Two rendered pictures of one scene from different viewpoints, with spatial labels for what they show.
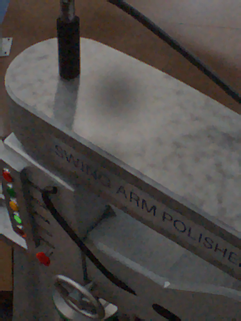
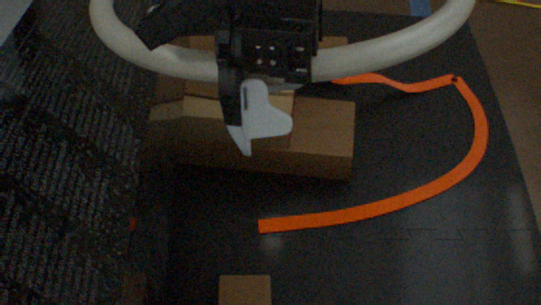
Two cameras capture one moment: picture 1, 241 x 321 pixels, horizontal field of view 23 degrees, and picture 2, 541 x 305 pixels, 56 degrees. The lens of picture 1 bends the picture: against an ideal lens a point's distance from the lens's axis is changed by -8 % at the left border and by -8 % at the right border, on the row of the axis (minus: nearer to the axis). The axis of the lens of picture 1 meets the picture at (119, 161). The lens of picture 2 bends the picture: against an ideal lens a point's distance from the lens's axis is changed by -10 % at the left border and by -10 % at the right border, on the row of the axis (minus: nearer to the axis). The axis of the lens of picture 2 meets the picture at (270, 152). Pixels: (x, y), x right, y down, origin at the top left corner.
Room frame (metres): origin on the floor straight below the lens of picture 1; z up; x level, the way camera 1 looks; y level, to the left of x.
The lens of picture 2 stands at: (1.84, 0.64, 1.26)
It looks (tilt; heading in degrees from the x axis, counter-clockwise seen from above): 46 degrees down; 185
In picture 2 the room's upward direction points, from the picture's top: straight up
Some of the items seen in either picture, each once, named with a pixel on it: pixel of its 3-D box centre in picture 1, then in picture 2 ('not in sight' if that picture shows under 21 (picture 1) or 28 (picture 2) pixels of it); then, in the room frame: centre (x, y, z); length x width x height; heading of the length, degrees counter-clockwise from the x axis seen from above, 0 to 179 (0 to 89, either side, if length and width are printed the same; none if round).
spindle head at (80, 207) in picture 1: (105, 219); not in sight; (0.75, 0.03, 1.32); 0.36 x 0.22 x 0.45; 52
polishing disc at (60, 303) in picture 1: (87, 293); not in sight; (0.80, 0.09, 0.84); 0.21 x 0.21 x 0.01
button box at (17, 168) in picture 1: (18, 201); not in sight; (0.75, 0.22, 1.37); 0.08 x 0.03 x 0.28; 52
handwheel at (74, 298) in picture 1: (88, 288); not in sight; (0.63, 0.07, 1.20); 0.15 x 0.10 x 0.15; 52
